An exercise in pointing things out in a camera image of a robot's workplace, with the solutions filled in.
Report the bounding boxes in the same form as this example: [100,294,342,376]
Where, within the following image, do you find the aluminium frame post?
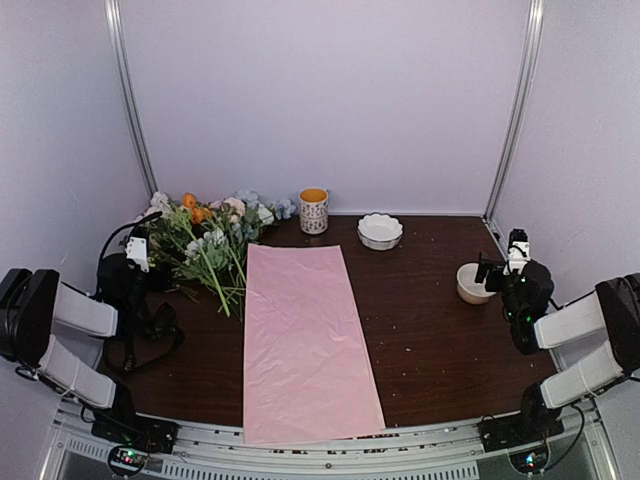
[104,0,158,197]
[483,0,545,225]

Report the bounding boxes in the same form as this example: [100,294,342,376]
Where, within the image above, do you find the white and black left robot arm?
[1,253,177,444]

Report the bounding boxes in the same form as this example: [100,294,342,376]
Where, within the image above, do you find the right aluminium frame post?
[483,0,545,225]

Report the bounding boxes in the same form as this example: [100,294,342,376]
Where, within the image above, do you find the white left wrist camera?
[125,236,149,273]

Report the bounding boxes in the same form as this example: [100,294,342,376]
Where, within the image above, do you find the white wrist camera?
[125,236,149,273]
[504,228,531,275]

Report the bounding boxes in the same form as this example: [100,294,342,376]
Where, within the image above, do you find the aluminium front rail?
[49,394,611,480]

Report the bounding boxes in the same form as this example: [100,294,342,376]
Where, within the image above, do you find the pink wrapping paper sheet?
[243,245,385,444]

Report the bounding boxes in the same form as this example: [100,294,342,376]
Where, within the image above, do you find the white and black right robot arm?
[474,247,639,442]

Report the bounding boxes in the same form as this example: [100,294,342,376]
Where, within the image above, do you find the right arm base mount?
[477,415,565,452]

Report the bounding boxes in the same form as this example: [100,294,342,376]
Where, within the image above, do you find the pile of fake flowers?
[132,190,297,320]

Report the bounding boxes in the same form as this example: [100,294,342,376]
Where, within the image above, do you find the white scalloped bowl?
[357,213,403,251]

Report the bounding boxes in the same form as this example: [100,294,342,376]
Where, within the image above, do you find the left aluminium frame post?
[104,0,158,197]

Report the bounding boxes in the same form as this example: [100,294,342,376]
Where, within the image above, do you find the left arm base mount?
[91,417,179,454]

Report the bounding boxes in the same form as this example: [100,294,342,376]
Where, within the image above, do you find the black ribbon strap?
[102,302,185,374]

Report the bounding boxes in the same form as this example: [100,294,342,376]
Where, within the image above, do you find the plain white bowl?
[456,263,495,305]

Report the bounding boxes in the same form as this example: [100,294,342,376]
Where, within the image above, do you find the floral mug with yellow inside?
[299,188,329,235]

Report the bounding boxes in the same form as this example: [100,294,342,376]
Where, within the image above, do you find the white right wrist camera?
[504,228,531,275]

